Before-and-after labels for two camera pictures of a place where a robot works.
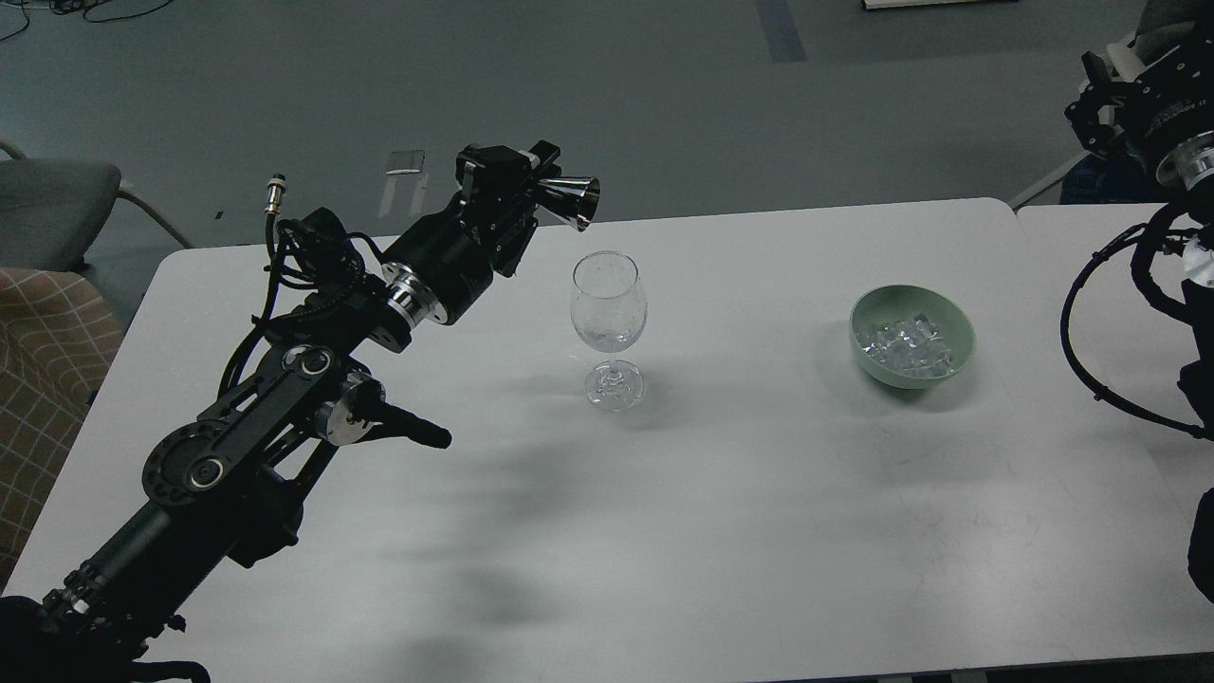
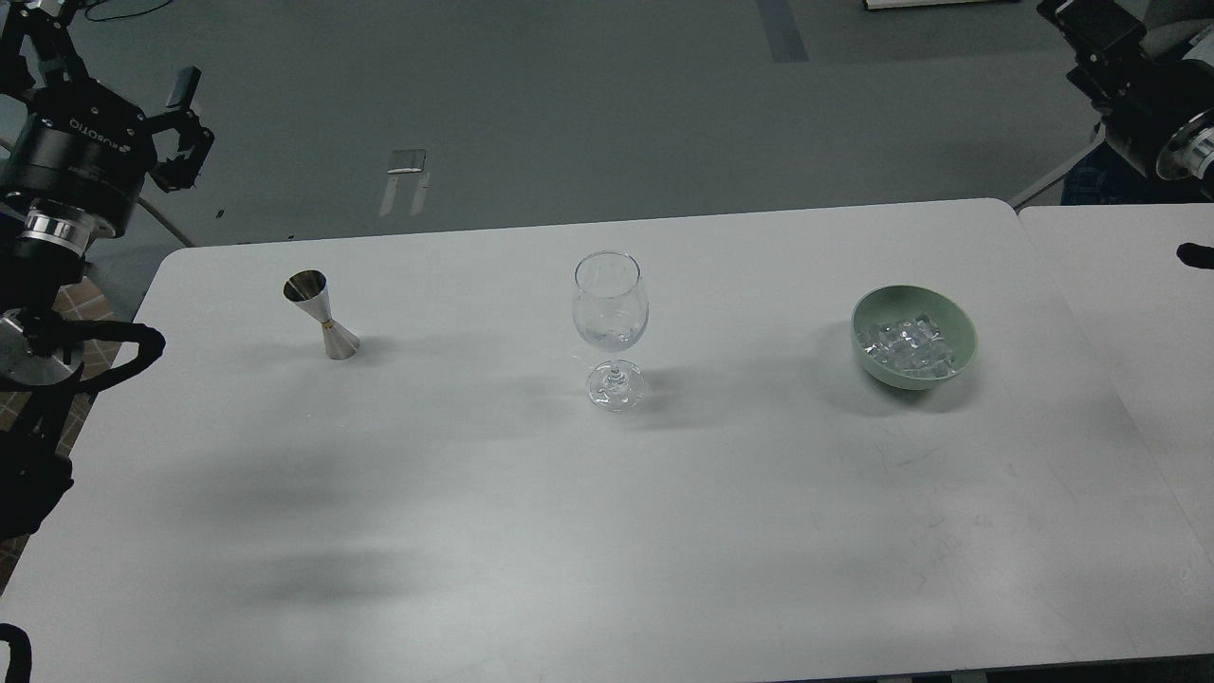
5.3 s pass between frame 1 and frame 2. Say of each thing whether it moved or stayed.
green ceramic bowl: stayed
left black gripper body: moved
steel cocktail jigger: moved
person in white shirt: stayed
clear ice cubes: stayed
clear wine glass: stayed
